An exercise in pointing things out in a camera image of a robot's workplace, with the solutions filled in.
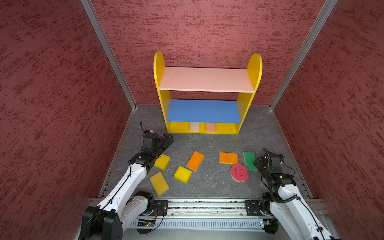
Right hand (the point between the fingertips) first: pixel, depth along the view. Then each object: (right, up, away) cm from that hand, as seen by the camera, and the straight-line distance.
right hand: (256, 165), depth 85 cm
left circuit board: (-62, -24, -13) cm, 67 cm away
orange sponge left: (-36, +2, +5) cm, 36 cm away
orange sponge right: (-15, +3, +6) cm, 17 cm away
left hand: (-51, +14, -2) cm, 53 cm away
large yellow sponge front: (-56, -9, -4) cm, 57 cm away
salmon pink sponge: (-25, +22, +19) cm, 38 cm away
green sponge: (-2, +2, +7) cm, 7 cm away
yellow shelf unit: (-14, +30, +11) cm, 35 cm away
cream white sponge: (-37, +22, +18) cm, 46 cm away
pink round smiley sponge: (-10, -3, -2) cm, 11 cm away
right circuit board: (+1, -25, -14) cm, 29 cm away
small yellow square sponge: (-43, -4, -2) cm, 44 cm away
